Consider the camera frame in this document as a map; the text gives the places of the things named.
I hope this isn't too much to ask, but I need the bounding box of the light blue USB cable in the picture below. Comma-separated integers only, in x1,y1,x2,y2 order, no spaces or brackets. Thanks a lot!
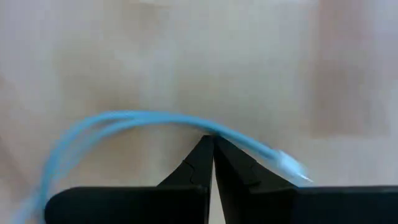
9,109,313,224

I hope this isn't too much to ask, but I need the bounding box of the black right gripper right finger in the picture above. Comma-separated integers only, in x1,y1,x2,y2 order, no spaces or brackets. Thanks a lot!
213,136,398,224

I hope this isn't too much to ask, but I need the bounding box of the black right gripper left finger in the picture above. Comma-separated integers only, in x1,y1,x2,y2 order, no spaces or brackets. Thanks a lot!
44,135,215,224

